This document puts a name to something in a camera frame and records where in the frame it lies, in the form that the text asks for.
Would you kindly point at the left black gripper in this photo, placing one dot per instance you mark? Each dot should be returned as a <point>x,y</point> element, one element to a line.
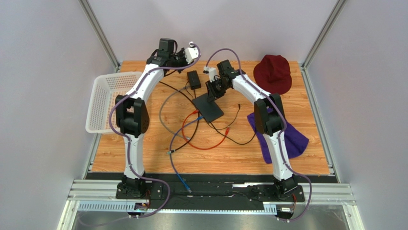
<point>182,53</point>

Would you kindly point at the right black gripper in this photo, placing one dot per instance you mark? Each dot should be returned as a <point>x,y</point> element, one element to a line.
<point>215,86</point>

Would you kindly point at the dark grey network switch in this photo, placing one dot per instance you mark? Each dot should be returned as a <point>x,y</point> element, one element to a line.
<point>209,110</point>

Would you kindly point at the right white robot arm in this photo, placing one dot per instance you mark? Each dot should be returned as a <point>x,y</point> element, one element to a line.
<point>268,118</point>

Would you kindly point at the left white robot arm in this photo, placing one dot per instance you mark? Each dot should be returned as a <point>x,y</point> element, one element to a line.
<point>130,110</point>

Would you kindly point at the black power adapter brick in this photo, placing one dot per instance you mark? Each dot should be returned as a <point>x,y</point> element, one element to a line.
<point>194,80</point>

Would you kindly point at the dark red bucket hat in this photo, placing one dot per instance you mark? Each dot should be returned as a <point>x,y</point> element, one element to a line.
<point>273,74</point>

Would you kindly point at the white plastic perforated basket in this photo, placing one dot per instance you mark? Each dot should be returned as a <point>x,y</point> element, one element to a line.
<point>104,92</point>

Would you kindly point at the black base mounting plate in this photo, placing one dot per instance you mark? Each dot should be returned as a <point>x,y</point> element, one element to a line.
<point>220,192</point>

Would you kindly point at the purple cloth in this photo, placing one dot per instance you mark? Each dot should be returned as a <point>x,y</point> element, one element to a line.
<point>296,143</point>

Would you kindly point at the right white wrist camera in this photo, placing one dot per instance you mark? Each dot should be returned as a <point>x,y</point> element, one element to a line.
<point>211,72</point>

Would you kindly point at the aluminium frame rail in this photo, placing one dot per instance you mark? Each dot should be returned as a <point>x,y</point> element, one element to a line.
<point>88,195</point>

